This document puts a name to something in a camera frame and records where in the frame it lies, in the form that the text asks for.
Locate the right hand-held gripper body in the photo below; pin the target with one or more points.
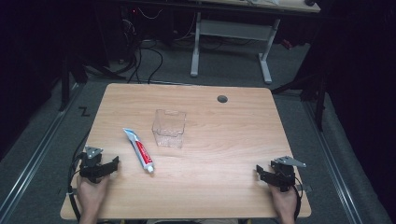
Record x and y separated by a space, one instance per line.
285 174

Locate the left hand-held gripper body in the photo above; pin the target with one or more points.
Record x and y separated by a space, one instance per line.
92 168

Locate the person's left hand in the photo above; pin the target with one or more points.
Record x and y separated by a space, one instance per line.
91 194

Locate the person's right hand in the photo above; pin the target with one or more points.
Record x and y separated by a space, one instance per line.
285 202

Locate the white red toothpaste tube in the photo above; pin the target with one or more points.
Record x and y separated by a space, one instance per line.
139 149

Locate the clear plastic container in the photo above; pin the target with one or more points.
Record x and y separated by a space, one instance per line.
168 129

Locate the black metal stand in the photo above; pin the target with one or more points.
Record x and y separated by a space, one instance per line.
314 93
67 81

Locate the white-legged wooden desk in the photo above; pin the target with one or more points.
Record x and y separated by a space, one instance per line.
236 31

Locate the metal floor rail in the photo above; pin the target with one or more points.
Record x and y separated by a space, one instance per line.
333 168
37 155

